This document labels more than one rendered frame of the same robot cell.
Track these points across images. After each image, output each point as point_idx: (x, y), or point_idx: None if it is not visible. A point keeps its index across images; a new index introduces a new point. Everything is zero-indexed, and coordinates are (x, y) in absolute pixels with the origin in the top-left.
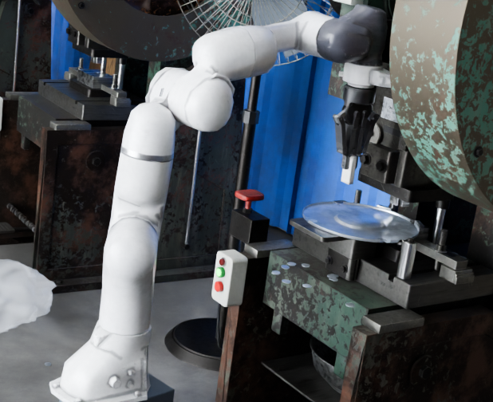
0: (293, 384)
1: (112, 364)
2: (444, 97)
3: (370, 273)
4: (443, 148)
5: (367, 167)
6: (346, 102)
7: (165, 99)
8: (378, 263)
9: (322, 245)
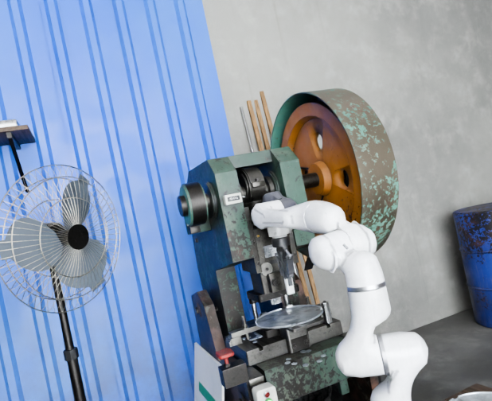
0: None
1: None
2: (393, 194)
3: (314, 334)
4: (384, 223)
5: (277, 286)
6: (286, 246)
7: (353, 247)
8: (310, 328)
9: (275, 346)
